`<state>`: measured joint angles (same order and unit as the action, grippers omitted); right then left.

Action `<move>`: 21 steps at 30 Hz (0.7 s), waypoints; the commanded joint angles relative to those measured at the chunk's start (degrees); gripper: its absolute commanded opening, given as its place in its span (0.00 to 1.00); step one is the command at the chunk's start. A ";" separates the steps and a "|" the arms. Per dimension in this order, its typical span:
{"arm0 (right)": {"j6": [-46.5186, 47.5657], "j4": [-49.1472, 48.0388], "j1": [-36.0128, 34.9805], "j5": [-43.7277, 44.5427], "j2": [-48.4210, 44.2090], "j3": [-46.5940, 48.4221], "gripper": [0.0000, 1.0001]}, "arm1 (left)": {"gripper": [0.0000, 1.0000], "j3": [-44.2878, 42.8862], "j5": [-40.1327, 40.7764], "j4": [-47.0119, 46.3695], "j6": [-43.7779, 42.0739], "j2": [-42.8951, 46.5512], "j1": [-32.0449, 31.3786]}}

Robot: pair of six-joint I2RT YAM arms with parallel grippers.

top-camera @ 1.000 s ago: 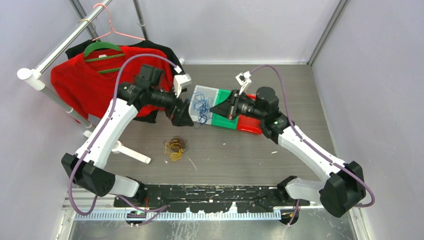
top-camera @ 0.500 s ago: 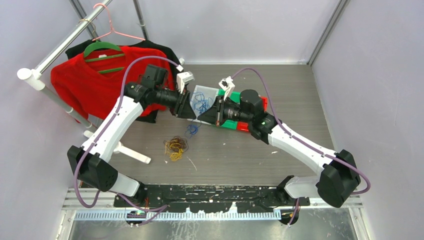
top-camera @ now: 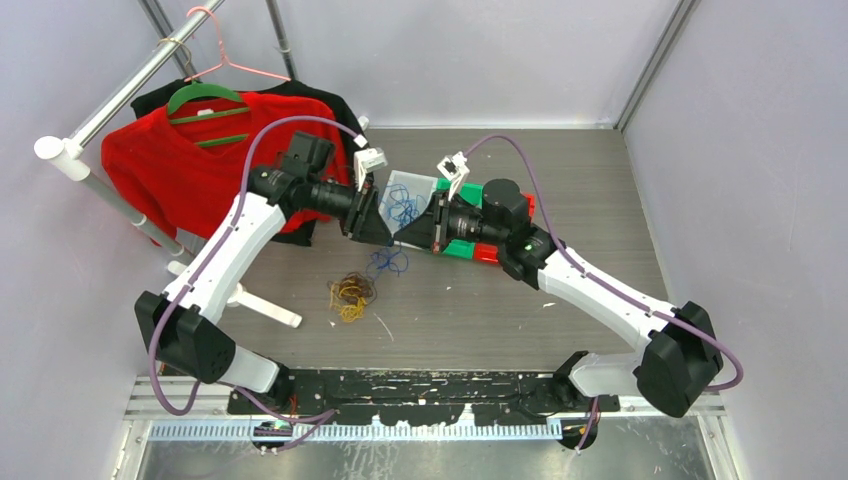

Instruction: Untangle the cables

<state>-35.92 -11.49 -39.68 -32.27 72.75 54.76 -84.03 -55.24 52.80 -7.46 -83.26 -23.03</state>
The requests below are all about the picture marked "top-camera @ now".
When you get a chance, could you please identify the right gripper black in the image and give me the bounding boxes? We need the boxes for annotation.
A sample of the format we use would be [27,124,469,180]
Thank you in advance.
[394,188,506,253]

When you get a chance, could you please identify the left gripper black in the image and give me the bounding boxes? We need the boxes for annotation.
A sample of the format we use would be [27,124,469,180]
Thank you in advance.
[309,175,396,247]

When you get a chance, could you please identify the blue cable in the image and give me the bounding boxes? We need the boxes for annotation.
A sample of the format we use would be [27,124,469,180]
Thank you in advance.
[384,184,429,230]
[367,245,410,283]

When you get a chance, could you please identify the cable bundle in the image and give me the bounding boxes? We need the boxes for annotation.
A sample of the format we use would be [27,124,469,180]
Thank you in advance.
[327,271,379,325]

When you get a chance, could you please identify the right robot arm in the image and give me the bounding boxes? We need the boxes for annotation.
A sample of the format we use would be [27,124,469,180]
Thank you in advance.
[394,179,724,418]

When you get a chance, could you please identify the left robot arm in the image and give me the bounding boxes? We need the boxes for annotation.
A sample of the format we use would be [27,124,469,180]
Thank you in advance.
[135,132,392,413]

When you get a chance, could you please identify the white plastic bin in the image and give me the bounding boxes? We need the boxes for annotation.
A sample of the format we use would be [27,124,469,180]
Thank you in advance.
[379,170,437,234]

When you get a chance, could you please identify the green plastic bin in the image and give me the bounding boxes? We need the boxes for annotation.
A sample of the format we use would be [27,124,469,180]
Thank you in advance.
[433,178,483,260]

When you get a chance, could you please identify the red plastic bin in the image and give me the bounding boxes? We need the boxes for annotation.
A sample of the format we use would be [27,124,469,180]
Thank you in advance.
[472,192,536,264]

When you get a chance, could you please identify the black t-shirt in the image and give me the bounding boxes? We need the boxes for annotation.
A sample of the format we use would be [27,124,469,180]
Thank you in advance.
[130,79,363,247]

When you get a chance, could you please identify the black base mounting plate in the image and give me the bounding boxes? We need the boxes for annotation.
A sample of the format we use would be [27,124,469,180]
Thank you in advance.
[228,368,621,429]

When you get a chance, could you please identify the red t-shirt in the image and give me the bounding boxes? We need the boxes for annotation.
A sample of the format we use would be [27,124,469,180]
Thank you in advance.
[101,92,350,239]

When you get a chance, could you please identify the green clothes hanger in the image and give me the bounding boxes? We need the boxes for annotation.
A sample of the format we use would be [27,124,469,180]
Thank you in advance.
[166,81,250,125]

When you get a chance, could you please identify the white clothes rack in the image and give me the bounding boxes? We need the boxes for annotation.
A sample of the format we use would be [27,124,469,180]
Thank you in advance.
[34,1,302,328]

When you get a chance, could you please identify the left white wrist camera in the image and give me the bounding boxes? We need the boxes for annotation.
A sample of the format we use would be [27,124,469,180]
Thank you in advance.
[353,147,388,191]

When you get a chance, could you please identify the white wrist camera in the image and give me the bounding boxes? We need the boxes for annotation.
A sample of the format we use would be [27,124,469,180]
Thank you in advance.
[353,147,388,191]
[437,151,470,202]

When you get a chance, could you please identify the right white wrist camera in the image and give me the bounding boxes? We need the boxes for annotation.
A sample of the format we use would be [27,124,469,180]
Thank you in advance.
[437,151,470,202]

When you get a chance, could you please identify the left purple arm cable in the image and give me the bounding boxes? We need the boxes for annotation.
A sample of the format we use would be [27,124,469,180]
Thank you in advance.
[146,116,369,425]

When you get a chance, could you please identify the pink wire hanger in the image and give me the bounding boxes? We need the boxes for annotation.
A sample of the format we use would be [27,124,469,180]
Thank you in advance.
[184,6,291,82]

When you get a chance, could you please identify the white slotted cable duct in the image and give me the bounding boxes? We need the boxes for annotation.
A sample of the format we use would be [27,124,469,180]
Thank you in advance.
[148,419,563,442]

